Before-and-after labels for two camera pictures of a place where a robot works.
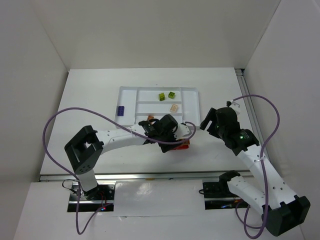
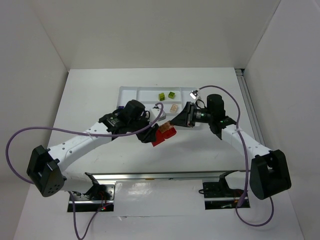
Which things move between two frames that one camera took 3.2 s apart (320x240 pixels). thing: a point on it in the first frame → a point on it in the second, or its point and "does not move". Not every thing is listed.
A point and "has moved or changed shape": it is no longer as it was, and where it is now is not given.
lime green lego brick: x=161 y=96 does not move
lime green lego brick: x=171 y=95 does not move
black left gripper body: x=169 y=144 → x=146 y=129
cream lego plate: x=174 y=108 does not move
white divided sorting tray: x=135 y=104 does not move
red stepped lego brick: x=182 y=147 has moved or changed shape
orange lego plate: x=186 y=142 has moved or changed shape
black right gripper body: x=208 y=122 → x=188 y=115
